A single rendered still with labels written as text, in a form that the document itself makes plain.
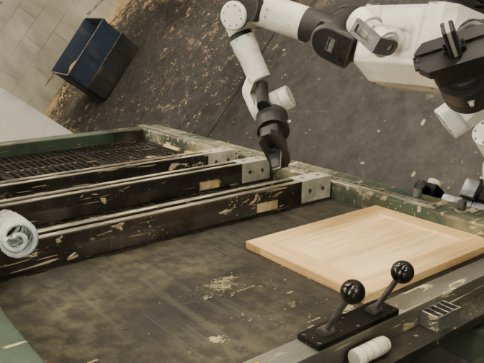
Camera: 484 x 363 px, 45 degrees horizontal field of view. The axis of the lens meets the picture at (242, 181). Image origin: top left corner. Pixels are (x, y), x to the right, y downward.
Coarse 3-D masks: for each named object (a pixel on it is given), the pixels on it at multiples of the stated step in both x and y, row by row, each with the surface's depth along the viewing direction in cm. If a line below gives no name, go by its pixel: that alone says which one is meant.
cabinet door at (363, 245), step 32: (320, 224) 155; (352, 224) 156; (384, 224) 156; (416, 224) 155; (288, 256) 133; (320, 256) 134; (352, 256) 134; (384, 256) 134; (416, 256) 134; (448, 256) 133; (384, 288) 118
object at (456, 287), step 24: (480, 264) 124; (432, 288) 113; (456, 288) 113; (480, 288) 119; (408, 312) 104; (360, 336) 96; (264, 360) 88; (288, 360) 88; (312, 360) 90; (336, 360) 94
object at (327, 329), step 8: (352, 280) 88; (344, 288) 87; (352, 288) 87; (360, 288) 87; (344, 296) 87; (352, 296) 86; (360, 296) 87; (344, 304) 89; (352, 304) 87; (336, 312) 91; (336, 320) 92; (320, 328) 94; (328, 328) 93
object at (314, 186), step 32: (224, 192) 164; (256, 192) 166; (288, 192) 173; (320, 192) 182; (64, 224) 138; (96, 224) 138; (128, 224) 142; (160, 224) 148; (192, 224) 154; (0, 256) 124; (32, 256) 128; (64, 256) 133
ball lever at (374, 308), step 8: (400, 264) 94; (408, 264) 94; (392, 272) 95; (400, 272) 94; (408, 272) 94; (392, 280) 97; (400, 280) 94; (408, 280) 94; (392, 288) 97; (384, 296) 99; (376, 304) 100; (368, 312) 101; (376, 312) 100
